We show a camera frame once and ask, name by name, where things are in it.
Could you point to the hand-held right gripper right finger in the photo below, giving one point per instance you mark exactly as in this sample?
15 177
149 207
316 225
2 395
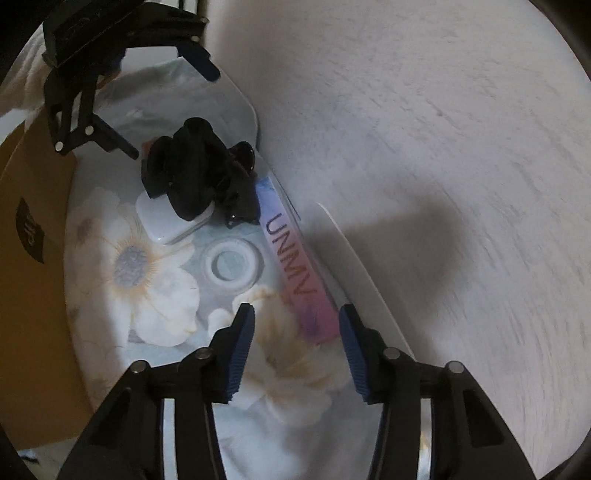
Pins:
355 360

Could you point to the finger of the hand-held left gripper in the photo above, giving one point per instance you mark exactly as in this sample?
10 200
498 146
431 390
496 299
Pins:
203 62
74 120

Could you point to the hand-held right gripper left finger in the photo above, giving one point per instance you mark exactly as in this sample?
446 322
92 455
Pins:
240 355

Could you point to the long pink gradient box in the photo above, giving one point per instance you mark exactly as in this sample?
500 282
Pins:
295 258

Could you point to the brown cardboard box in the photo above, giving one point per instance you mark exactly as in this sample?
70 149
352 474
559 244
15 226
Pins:
32 300

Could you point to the floral covered desktop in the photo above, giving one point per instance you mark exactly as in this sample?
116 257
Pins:
115 221

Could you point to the clear round lid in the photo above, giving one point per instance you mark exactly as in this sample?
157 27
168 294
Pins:
233 265

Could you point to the black cloth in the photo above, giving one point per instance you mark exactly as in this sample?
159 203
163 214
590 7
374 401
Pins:
189 170

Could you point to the black glossy hair clip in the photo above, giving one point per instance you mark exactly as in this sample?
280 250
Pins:
242 184

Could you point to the white square case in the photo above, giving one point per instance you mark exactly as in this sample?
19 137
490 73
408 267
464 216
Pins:
161 221

